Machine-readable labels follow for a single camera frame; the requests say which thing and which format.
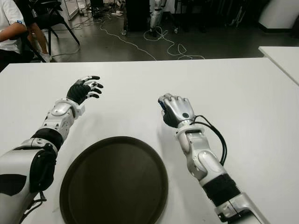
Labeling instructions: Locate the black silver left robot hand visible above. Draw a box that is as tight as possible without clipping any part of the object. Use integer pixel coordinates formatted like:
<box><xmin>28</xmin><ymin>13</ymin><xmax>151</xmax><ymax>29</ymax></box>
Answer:
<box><xmin>66</xmin><ymin>75</ymin><xmax>104</xmax><ymax>105</ymax></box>

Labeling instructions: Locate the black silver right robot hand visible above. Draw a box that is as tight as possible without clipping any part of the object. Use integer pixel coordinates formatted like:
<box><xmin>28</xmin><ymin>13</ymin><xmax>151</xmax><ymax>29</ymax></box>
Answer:
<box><xmin>157</xmin><ymin>92</ymin><xmax>196</xmax><ymax>128</ymax></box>

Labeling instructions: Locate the black folding chair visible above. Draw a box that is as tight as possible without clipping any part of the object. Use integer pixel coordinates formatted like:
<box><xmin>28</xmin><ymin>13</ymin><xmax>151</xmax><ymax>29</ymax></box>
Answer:
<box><xmin>17</xmin><ymin>0</ymin><xmax>80</xmax><ymax>63</ymax></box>

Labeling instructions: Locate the black stand with caster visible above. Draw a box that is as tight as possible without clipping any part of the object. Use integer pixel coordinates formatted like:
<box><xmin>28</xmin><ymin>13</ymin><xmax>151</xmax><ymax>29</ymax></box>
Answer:
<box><xmin>167</xmin><ymin>0</ymin><xmax>206</xmax><ymax>33</ymax></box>

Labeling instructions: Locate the white cabinet panel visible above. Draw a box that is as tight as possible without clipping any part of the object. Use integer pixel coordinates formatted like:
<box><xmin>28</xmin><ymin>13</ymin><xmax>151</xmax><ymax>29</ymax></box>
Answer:
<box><xmin>65</xmin><ymin>0</ymin><xmax>80</xmax><ymax>21</ymax></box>

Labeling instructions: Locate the silver robot leg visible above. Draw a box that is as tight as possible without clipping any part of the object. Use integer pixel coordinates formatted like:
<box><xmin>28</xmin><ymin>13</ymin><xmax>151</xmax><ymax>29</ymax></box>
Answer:
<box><xmin>149</xmin><ymin>0</ymin><xmax>167</xmax><ymax>35</ymax></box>

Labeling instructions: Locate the dark brown round tray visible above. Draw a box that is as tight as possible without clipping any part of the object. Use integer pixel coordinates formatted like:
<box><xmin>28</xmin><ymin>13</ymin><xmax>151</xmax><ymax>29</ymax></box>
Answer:
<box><xmin>59</xmin><ymin>136</ymin><xmax>169</xmax><ymax>224</ymax></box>

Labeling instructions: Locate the seated person in white shirt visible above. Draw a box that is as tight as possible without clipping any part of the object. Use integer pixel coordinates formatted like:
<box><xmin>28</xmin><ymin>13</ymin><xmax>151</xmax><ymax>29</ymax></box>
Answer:
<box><xmin>0</xmin><ymin>0</ymin><xmax>52</xmax><ymax>70</ymax></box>

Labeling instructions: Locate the black cabinet on casters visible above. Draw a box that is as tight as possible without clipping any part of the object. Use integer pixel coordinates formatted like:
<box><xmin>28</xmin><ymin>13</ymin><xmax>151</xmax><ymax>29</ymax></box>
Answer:
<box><xmin>121</xmin><ymin>0</ymin><xmax>151</xmax><ymax>36</ymax></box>

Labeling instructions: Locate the folded metal stand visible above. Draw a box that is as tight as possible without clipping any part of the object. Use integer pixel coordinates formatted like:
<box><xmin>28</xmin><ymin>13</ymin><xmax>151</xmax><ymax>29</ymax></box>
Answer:
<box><xmin>230</xmin><ymin>4</ymin><xmax>243</xmax><ymax>27</ymax></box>

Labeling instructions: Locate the white side table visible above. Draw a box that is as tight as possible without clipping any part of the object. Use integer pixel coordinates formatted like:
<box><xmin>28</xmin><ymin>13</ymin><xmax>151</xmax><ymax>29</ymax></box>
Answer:
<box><xmin>258</xmin><ymin>46</ymin><xmax>299</xmax><ymax>86</ymax></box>

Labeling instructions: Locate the grey floor cable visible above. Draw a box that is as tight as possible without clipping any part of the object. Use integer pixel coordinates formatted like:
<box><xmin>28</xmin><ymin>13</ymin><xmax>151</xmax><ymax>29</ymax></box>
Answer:
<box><xmin>50</xmin><ymin>43</ymin><xmax>80</xmax><ymax>58</ymax></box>

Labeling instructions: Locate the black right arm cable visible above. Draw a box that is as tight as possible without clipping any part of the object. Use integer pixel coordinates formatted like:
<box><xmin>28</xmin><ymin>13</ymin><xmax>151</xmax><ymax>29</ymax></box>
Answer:
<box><xmin>192</xmin><ymin>114</ymin><xmax>228</xmax><ymax>166</ymax></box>

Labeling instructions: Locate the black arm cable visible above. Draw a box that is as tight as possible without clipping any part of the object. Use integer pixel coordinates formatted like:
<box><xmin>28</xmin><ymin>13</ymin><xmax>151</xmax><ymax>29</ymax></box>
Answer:
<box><xmin>192</xmin><ymin>114</ymin><xmax>228</xmax><ymax>166</ymax></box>
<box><xmin>23</xmin><ymin>190</ymin><xmax>47</xmax><ymax>215</ymax></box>

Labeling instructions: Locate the looped white floor cable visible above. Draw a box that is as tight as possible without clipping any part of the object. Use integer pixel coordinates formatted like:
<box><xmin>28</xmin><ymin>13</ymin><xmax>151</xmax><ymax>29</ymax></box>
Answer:
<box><xmin>143</xmin><ymin>25</ymin><xmax>206</xmax><ymax>61</ymax></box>

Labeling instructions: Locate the long white floor cable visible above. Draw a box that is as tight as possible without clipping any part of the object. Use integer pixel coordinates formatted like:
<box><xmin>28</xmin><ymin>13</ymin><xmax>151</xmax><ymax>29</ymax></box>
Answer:
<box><xmin>100</xmin><ymin>18</ymin><xmax>157</xmax><ymax>61</ymax></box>

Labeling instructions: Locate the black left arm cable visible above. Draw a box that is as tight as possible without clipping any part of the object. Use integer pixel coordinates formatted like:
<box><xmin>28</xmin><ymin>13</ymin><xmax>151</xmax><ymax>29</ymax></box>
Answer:
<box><xmin>23</xmin><ymin>190</ymin><xmax>47</xmax><ymax>215</ymax></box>

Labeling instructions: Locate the white curved pedestal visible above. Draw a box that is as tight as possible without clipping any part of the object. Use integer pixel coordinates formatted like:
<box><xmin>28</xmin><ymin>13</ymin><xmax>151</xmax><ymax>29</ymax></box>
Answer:
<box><xmin>258</xmin><ymin>0</ymin><xmax>299</xmax><ymax>30</ymax></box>

